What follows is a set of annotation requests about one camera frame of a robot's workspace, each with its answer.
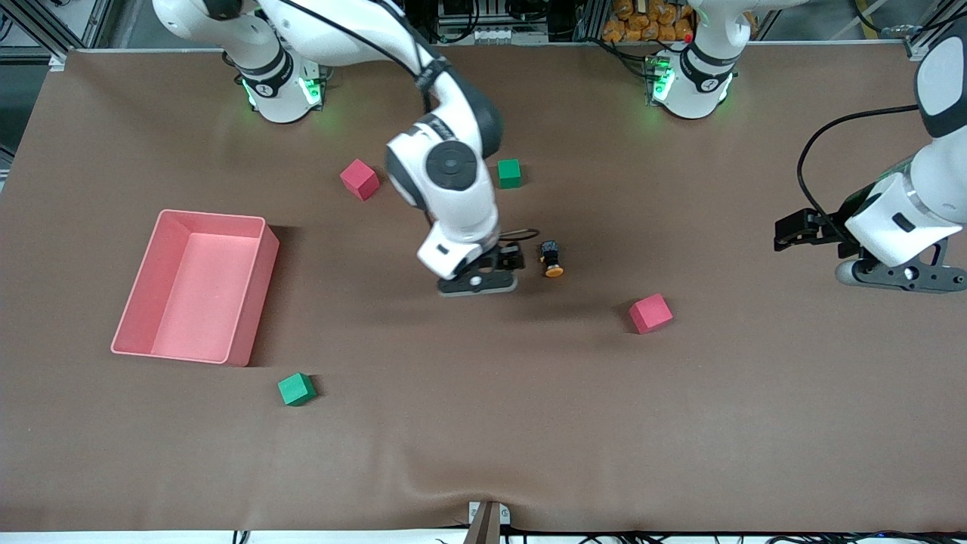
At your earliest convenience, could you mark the pink plastic bin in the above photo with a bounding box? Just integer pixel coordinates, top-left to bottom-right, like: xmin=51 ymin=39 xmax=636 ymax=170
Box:
xmin=110 ymin=209 xmax=280 ymax=367

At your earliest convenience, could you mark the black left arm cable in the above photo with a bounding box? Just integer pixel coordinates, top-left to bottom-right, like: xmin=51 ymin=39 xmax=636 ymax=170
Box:
xmin=797 ymin=106 xmax=919 ymax=224

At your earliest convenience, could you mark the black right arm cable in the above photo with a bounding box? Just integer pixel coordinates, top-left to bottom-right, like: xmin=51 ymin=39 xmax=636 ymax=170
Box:
xmin=280 ymin=0 xmax=541 ymax=246

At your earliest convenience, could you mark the orange packets pile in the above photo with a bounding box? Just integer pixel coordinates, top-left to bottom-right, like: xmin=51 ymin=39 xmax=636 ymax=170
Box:
xmin=602 ymin=0 xmax=696 ymax=44

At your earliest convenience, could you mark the brown table mat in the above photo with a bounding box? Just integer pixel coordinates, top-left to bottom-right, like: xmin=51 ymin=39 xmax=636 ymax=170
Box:
xmin=0 ymin=42 xmax=967 ymax=533

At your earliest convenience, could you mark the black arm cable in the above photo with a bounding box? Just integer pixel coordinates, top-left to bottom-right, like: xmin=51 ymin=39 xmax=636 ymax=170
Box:
xmin=280 ymin=0 xmax=541 ymax=246
xmin=797 ymin=106 xmax=919 ymax=224

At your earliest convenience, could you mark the aluminium frame profile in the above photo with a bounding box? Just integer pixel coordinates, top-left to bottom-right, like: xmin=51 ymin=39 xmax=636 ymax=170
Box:
xmin=903 ymin=0 xmax=967 ymax=57
xmin=0 ymin=0 xmax=114 ymax=61

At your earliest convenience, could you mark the red foam cube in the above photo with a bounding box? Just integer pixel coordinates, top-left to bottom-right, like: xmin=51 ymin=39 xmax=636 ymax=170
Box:
xmin=628 ymin=292 xmax=675 ymax=335
xmin=339 ymin=158 xmax=381 ymax=202

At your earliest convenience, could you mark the brown mounting bar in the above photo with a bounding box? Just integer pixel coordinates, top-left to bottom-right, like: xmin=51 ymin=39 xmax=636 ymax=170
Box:
xmin=462 ymin=503 xmax=502 ymax=544

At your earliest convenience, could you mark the white terminal block row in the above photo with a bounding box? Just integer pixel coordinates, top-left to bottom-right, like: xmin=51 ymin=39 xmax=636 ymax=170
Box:
xmin=437 ymin=27 xmax=550 ymax=45

